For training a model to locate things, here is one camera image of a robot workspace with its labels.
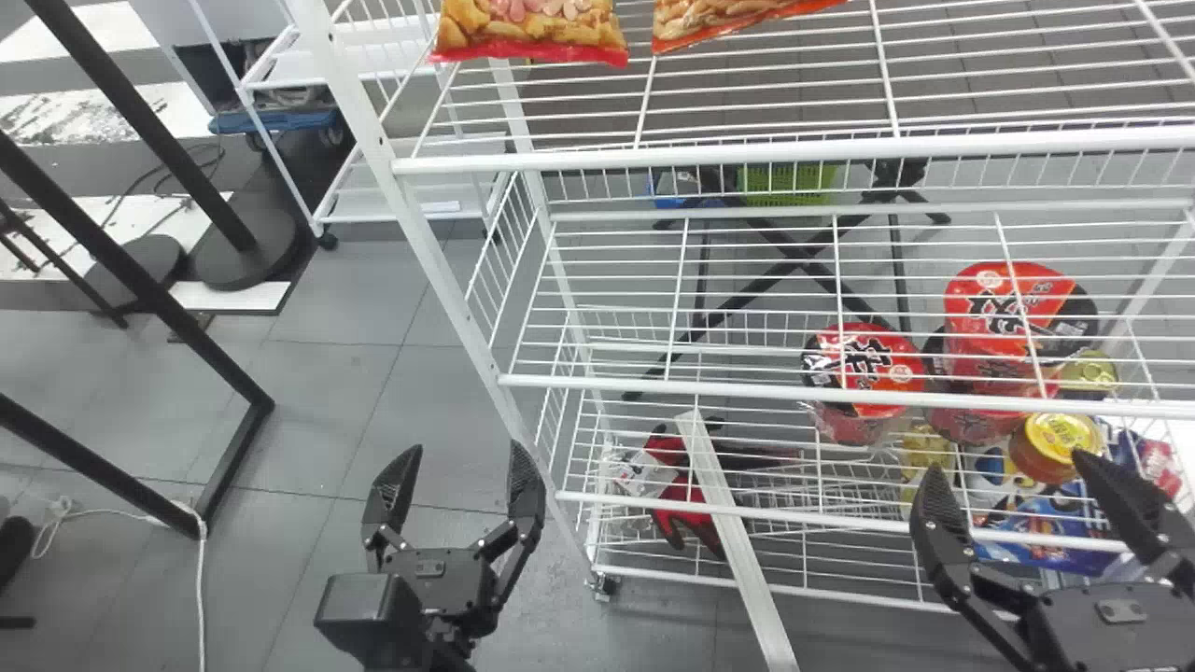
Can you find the black metal frame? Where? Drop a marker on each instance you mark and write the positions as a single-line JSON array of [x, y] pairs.
[[140, 280]]

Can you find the blue tray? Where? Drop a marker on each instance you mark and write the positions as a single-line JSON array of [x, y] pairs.
[[275, 121]]

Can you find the green can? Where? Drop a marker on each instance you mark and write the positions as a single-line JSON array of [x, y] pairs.
[[1089, 373]]

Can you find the yellow can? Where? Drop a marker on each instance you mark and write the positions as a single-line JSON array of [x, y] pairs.
[[1055, 443], [924, 457]]

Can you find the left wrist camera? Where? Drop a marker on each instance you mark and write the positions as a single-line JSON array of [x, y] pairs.
[[369, 618]]

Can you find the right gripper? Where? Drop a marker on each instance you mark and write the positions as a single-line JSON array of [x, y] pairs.
[[1116, 627]]

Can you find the blue snack packet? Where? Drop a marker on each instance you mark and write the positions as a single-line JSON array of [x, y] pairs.
[[1046, 518]]

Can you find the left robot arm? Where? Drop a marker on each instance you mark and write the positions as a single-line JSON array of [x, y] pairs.
[[450, 658]]

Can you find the blue basket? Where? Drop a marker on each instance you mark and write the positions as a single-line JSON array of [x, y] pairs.
[[674, 194]]

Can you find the red gloves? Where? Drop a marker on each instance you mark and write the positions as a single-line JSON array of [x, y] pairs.
[[686, 499]]

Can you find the red snack packet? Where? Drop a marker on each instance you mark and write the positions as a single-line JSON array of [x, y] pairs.
[[527, 28], [709, 23]]

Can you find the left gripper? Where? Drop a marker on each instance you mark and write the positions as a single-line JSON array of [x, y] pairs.
[[439, 577]]

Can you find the green basket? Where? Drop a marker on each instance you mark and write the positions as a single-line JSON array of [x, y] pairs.
[[789, 185]]

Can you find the black post on round foot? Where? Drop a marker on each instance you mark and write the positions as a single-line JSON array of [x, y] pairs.
[[245, 252]]

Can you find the red noodle cup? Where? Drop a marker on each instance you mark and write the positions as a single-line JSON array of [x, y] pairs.
[[1004, 322], [864, 369]]

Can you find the black side table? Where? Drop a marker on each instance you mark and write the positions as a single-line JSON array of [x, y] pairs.
[[794, 266]]

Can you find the white shelf trolley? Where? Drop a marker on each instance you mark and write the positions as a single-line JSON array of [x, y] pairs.
[[373, 196]]

